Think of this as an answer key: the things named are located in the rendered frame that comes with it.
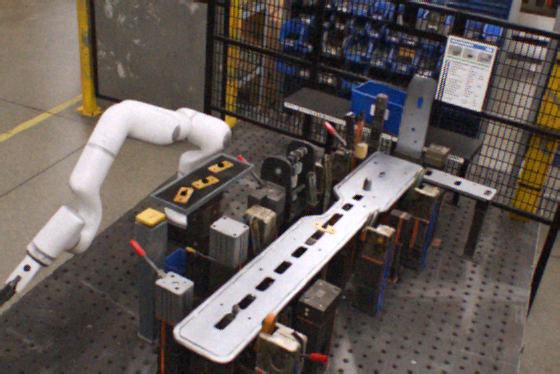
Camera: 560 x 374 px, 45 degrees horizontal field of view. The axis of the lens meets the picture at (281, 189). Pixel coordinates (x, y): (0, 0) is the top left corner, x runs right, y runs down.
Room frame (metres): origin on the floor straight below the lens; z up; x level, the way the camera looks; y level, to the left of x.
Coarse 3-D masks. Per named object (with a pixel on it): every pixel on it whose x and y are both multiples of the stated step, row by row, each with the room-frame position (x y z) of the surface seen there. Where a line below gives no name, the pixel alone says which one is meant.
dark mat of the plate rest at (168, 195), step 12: (204, 168) 1.93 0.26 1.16; (228, 168) 1.95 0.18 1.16; (240, 168) 1.96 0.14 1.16; (180, 180) 1.84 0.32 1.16; (192, 180) 1.84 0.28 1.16; (228, 180) 1.87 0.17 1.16; (168, 192) 1.76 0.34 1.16; (192, 192) 1.77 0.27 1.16; (204, 192) 1.78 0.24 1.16; (180, 204) 1.70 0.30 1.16; (192, 204) 1.70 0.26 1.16
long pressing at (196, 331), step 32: (384, 160) 2.44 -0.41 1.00; (352, 192) 2.15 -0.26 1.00; (384, 192) 2.18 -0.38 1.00; (352, 224) 1.93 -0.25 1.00; (288, 256) 1.71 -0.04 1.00; (320, 256) 1.73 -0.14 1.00; (224, 288) 1.52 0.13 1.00; (288, 288) 1.55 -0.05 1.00; (192, 320) 1.37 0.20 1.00; (256, 320) 1.40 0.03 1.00; (224, 352) 1.26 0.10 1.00
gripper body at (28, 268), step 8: (24, 264) 1.45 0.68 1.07; (32, 264) 1.46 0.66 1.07; (40, 264) 1.47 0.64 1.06; (48, 264) 1.50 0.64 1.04; (16, 272) 1.44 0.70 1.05; (24, 272) 1.44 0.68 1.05; (32, 272) 1.45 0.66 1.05; (8, 280) 1.42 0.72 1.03; (24, 280) 1.43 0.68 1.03; (16, 288) 1.42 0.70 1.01; (24, 288) 1.47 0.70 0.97
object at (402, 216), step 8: (392, 216) 2.04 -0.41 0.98; (400, 216) 2.04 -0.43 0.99; (408, 216) 2.04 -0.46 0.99; (392, 224) 2.04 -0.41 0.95; (400, 224) 2.03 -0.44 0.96; (408, 224) 2.04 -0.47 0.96; (400, 232) 2.02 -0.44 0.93; (400, 240) 2.02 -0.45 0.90; (400, 248) 2.04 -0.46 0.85; (392, 256) 2.03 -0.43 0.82; (392, 264) 2.03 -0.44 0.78; (384, 272) 2.04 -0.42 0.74; (392, 272) 2.02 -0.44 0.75; (392, 280) 2.02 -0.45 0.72
